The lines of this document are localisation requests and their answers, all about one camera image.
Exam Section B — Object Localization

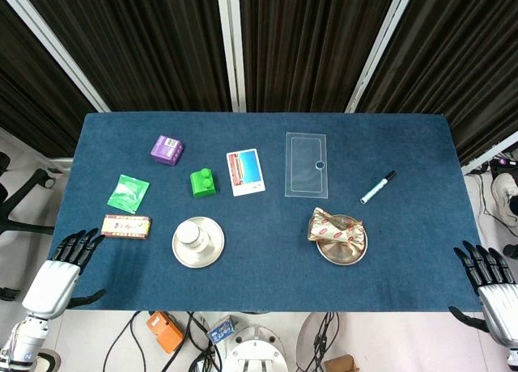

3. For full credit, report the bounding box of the clear plastic lid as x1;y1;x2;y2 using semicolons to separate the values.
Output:
284;131;329;200

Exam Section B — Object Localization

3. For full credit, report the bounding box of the purple tissue pack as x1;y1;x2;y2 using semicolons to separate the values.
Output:
150;134;185;167

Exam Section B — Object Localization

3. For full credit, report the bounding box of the white metal frame post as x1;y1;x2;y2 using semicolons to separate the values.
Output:
461;129;518;175
215;0;247;113
345;0;418;114
0;0;112;113

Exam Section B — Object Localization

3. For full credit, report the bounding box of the blue table cloth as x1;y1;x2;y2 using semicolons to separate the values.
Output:
48;112;485;313

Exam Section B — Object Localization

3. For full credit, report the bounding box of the green foil sachet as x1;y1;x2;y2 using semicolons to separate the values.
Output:
106;174;151;215

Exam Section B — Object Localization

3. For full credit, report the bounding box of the grey round disc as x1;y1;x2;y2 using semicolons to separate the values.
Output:
295;311;341;369

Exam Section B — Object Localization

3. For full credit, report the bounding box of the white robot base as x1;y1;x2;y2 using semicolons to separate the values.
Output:
222;325;291;372

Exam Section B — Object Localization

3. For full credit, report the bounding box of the green plastic building block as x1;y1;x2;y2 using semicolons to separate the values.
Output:
189;167;218;198

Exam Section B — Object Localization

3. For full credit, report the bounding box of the round stainless steel plate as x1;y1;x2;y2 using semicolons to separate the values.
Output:
315;213;369;267
172;216;226;269

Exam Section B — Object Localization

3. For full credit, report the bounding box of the red yellow rectangular box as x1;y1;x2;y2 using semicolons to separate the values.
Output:
100;213;152;240

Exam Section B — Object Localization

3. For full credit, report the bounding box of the black office chair base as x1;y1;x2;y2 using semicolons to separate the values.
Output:
0;151;57;238

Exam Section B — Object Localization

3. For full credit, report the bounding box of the black device with purple light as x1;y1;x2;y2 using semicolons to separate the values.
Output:
488;157;518;173

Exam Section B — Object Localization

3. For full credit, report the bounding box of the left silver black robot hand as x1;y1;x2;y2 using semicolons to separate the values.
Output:
22;228;108;320

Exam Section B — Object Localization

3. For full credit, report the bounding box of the brown cardboard box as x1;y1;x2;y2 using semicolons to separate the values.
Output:
323;354;360;372

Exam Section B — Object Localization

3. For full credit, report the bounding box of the photo card with blue sky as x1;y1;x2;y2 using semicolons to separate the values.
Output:
226;148;267;197

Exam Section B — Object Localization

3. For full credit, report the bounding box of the white paper cup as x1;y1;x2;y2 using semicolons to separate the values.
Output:
176;220;211;254

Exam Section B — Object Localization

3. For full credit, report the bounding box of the white marker with black cap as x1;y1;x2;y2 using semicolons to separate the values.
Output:
359;170;397;205

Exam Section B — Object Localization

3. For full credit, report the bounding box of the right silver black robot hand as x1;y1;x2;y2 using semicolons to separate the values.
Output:
448;240;518;348

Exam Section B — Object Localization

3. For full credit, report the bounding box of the blue white small box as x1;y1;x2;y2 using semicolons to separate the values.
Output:
206;315;236;345

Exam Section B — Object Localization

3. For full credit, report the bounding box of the gold red-printed snack bag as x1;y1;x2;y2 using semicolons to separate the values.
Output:
306;206;365;243

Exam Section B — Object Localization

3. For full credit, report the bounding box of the orange device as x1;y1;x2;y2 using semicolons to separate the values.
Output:
145;311;185;353

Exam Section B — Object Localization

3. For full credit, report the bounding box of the dark brown pleated curtain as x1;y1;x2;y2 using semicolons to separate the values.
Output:
237;0;401;113
0;0;97;159
18;0;232;112
357;0;518;167

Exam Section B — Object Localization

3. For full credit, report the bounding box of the white sneaker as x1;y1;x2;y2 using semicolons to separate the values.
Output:
493;172;518;218

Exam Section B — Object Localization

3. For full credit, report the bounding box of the black cable bundle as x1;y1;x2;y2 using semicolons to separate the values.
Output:
161;311;224;372

